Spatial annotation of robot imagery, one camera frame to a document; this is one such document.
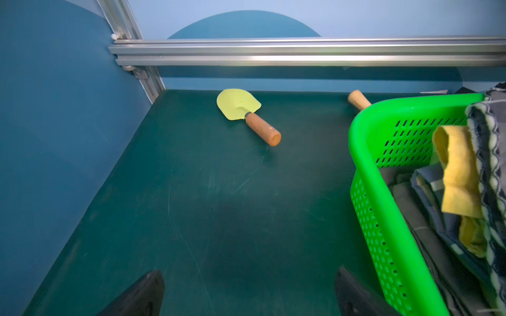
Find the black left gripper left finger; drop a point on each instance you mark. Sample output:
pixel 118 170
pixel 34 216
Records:
pixel 144 297

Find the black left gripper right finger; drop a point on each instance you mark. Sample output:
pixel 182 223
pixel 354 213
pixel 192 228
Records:
pixel 356 298

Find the dark grey checked pillowcase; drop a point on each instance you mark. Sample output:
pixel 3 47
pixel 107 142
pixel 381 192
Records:
pixel 460 289

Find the navy blue pillowcase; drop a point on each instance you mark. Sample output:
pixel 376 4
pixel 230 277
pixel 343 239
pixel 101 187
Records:
pixel 429 186

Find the yellow cartoon pillowcase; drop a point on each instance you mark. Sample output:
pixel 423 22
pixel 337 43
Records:
pixel 454 150

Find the grey striped cloth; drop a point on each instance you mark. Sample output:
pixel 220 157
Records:
pixel 486 122

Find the green plastic basket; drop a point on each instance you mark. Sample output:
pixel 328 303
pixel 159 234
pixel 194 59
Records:
pixel 398 133

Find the green toy shovel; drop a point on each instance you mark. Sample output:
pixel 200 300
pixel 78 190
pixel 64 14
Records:
pixel 238 104

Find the wooden handle tool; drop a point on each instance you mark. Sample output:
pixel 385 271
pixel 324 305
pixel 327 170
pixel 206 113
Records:
pixel 358 100

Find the aluminium frame back bar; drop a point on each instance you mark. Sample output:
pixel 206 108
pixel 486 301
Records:
pixel 327 52

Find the aluminium frame left post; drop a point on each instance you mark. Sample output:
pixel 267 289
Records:
pixel 128 45

